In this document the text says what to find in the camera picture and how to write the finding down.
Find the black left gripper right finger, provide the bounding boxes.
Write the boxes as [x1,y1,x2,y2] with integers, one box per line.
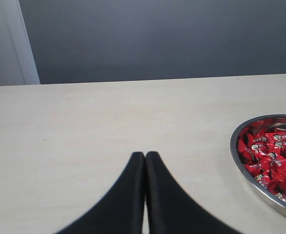
[145,152,236,234]

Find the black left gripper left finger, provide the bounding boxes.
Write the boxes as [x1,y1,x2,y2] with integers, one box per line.
[58,152,144,234]

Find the round steel plate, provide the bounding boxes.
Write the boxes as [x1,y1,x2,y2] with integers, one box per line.
[230,114,286,217]

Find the red snack packet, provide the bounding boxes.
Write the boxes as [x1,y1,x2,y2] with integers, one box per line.
[265,132,286,153]

